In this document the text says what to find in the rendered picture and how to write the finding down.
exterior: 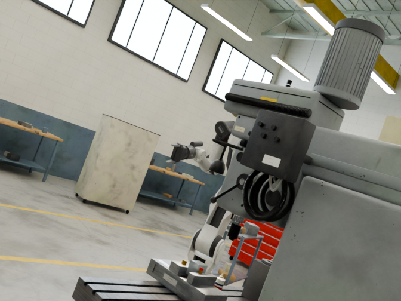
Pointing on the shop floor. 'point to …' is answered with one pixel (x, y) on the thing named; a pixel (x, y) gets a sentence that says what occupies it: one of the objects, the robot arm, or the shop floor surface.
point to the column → (336, 248)
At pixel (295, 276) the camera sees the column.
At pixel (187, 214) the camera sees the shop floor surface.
